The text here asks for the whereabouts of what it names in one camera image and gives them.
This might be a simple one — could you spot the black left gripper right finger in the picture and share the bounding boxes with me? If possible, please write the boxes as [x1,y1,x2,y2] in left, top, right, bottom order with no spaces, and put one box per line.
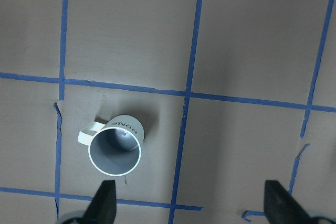
[264,180,315,224]

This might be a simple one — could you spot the white mug grey inside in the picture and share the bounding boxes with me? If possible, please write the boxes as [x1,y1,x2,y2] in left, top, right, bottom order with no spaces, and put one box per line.
[77,115,145,177]

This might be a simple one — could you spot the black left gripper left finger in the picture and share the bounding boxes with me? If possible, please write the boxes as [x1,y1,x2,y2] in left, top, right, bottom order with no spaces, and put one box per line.
[81,180,117,224]

